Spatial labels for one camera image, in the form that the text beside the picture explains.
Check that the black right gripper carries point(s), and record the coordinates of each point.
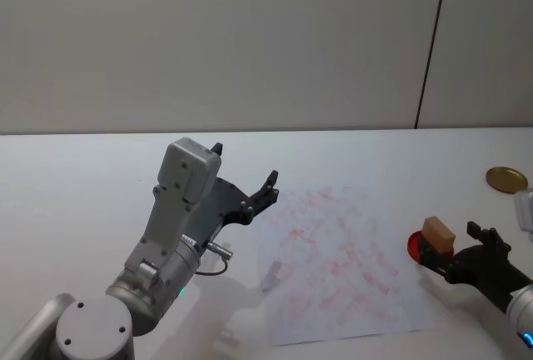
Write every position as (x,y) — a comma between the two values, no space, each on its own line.
(483,270)

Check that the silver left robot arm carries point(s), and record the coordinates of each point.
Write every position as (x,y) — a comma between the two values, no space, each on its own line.
(166,226)

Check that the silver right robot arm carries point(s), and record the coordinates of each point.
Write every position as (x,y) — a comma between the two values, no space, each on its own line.
(522,306)

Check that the gold round metal lid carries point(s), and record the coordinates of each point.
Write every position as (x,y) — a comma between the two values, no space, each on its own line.
(506,179)

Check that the red round lid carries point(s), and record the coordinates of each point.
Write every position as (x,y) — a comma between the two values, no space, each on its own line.
(413,247)

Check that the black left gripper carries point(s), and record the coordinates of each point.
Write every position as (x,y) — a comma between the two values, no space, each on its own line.
(222,206)

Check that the white paper with red scribbles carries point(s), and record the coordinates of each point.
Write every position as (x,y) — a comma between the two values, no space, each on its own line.
(333,260)

